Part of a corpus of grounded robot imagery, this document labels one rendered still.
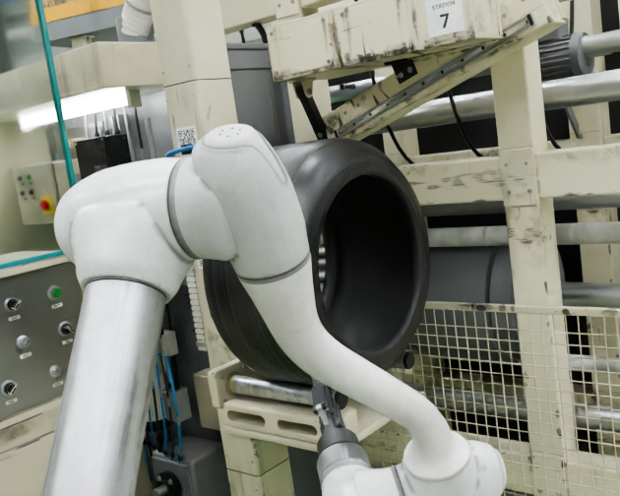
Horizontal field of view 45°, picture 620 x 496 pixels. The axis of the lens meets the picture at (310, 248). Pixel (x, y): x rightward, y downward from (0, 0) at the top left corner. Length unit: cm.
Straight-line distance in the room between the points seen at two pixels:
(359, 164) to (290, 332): 76
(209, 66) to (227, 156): 107
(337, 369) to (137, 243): 32
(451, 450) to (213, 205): 54
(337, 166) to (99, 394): 89
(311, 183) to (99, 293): 74
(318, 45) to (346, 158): 41
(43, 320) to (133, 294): 114
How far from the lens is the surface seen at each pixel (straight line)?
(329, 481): 126
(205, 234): 91
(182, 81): 193
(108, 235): 93
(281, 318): 97
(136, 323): 91
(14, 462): 201
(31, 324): 204
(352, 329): 201
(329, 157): 163
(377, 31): 186
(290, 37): 202
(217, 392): 188
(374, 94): 203
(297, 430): 179
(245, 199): 88
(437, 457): 117
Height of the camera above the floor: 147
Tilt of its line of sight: 8 degrees down
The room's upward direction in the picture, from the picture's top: 8 degrees counter-clockwise
